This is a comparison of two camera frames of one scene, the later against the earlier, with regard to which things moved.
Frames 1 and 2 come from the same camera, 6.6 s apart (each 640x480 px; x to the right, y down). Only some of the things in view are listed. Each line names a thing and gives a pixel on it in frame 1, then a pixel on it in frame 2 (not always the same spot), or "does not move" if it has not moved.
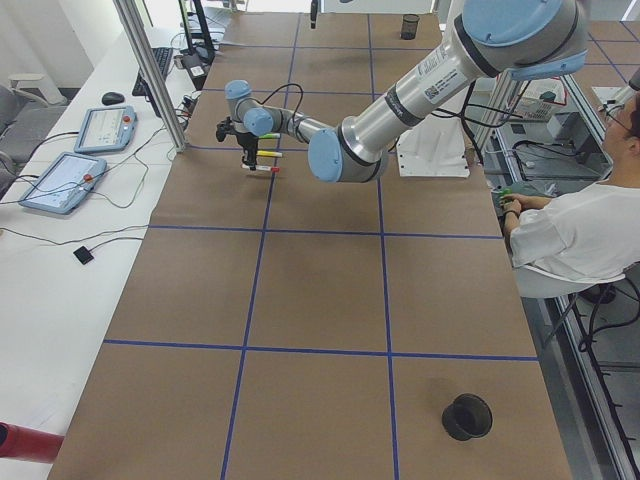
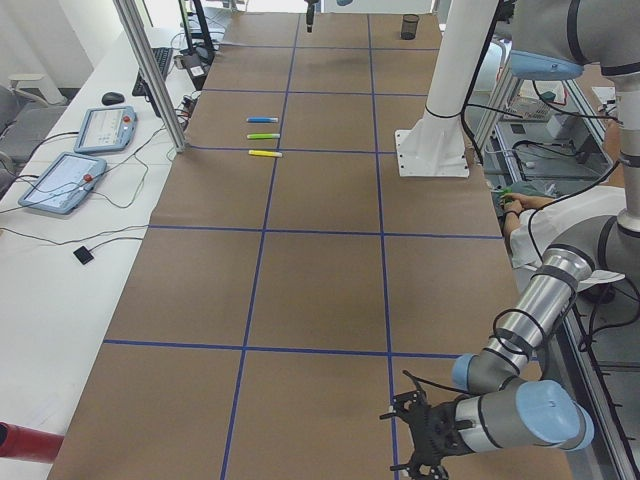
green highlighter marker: (270, 135) does not move
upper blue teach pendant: (107, 129) does not move
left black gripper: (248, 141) to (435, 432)
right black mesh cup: (409, 26) does not move
